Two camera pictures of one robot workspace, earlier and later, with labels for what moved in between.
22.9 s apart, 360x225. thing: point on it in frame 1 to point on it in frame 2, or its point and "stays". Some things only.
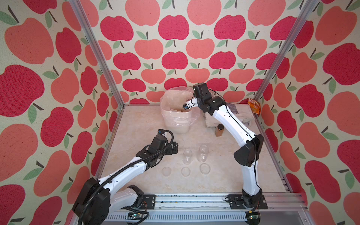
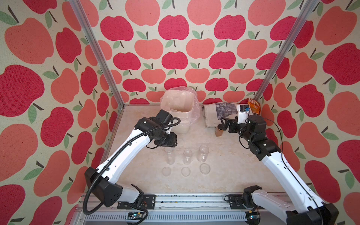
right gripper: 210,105 to 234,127
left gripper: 170,151 to 173,141
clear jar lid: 205,168 stays
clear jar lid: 166,171 stays
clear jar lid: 185,171 stays
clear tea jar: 202,156 stays
